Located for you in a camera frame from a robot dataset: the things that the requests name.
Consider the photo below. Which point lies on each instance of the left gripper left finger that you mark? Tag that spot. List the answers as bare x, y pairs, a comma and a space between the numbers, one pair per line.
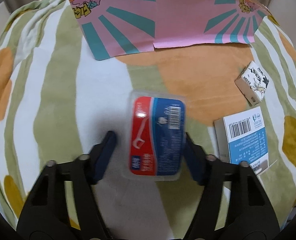
45, 213

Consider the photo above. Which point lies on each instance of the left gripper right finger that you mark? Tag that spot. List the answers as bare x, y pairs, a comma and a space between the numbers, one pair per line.
250, 213

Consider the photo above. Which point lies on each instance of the blue white barcode box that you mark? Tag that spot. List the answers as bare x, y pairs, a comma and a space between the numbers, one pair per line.
242, 137

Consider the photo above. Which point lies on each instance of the red blue floss pick box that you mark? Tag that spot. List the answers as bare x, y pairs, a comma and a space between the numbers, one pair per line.
155, 136

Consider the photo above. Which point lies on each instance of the white floral small box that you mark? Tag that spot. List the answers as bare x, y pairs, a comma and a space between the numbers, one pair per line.
253, 83

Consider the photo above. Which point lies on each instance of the floral striped fleece blanket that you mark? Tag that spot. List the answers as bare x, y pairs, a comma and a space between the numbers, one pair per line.
57, 101

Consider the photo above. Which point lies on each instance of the pink teal cardboard box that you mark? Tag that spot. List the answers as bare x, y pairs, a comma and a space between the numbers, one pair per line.
121, 27

